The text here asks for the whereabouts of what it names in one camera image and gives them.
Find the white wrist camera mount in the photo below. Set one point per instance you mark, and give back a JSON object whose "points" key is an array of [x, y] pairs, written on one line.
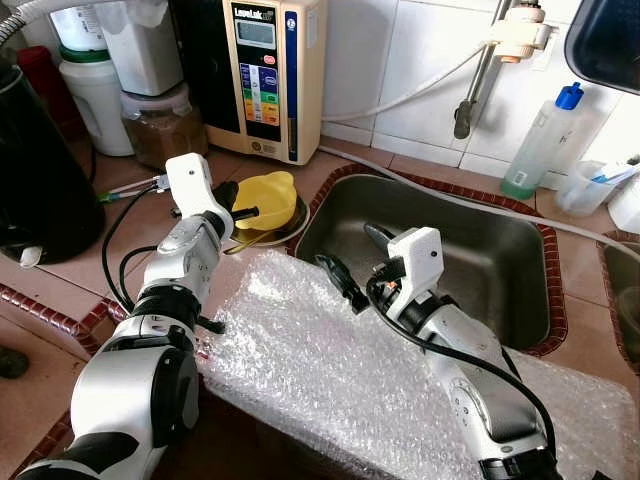
{"points": [[418, 260], [190, 180]]}

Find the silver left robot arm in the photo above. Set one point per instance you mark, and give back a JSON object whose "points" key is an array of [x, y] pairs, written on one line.
{"points": [[170, 270]]}

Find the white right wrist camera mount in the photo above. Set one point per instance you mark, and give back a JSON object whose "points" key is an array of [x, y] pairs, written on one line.
{"points": [[418, 260]]}

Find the dark blue tray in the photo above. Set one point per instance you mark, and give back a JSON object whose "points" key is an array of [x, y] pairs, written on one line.
{"points": [[605, 45]]}

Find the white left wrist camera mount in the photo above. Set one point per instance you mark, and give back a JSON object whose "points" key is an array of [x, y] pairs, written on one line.
{"points": [[190, 180]]}

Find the white blue toothbrush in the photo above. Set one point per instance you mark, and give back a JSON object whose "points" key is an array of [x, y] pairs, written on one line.
{"points": [[612, 175]]}

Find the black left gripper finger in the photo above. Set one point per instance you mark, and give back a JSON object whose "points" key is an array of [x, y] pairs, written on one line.
{"points": [[246, 213]]}

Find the yellow plastic bowl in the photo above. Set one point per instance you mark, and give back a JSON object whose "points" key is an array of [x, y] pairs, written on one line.
{"points": [[270, 195]]}

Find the clear bubble wrap sheet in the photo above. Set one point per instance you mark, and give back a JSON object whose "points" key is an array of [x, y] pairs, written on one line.
{"points": [[320, 380]]}

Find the clear bottle blue cap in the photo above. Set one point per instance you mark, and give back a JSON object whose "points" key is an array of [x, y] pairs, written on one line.
{"points": [[545, 145]]}

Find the jar with brown contents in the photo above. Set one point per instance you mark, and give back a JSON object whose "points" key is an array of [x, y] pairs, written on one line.
{"points": [[160, 135]]}

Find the clear plastic cup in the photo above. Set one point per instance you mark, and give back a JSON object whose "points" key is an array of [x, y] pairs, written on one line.
{"points": [[585, 195]]}

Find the dark red container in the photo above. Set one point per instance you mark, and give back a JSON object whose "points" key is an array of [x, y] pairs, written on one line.
{"points": [[40, 85]]}

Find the white detergent bottle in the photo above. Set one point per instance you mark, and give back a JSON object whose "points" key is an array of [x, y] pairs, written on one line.
{"points": [[625, 205]]}

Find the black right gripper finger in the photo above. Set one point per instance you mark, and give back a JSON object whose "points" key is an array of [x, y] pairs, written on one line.
{"points": [[380, 238], [342, 282]]}

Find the white canister green band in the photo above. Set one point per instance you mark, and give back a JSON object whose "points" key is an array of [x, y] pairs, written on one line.
{"points": [[95, 100]]}

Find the cream water ionizer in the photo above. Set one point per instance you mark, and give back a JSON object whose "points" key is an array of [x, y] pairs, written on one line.
{"points": [[300, 80]]}

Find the steel sink basin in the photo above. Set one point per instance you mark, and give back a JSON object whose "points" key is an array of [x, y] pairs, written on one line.
{"points": [[625, 300], [500, 270]]}

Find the black kettle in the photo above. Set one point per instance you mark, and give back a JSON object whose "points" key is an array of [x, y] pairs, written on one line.
{"points": [[45, 180]]}

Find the grey wall tap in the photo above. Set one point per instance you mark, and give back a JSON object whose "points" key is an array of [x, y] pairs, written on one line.
{"points": [[480, 80]]}

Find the stainless steel bowl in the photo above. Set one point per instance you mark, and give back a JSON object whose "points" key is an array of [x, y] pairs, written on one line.
{"points": [[288, 238]]}

